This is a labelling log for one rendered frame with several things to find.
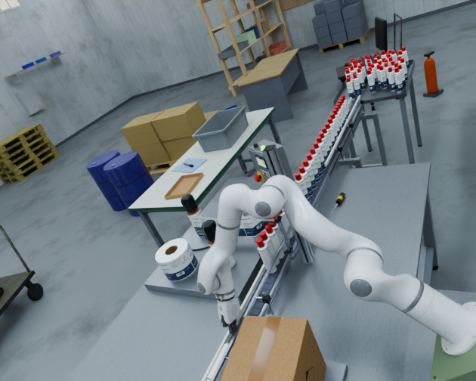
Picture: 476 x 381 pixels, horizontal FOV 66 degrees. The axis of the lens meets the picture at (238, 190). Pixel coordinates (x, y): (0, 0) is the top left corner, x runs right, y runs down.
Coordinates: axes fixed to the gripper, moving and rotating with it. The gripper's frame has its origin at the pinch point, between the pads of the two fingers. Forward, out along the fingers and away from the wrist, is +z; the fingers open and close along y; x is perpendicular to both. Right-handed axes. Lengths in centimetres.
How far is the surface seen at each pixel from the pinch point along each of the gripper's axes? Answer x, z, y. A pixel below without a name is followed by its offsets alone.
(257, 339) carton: -24.6, -12.1, -18.3
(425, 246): -56, 22, 150
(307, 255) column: -16, -13, 50
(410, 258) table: -62, -10, 59
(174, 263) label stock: 51, -15, 25
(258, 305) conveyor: -1.8, -0.4, 19.1
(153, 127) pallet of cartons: 325, -95, 308
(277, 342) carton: -32.4, -12.2, -18.2
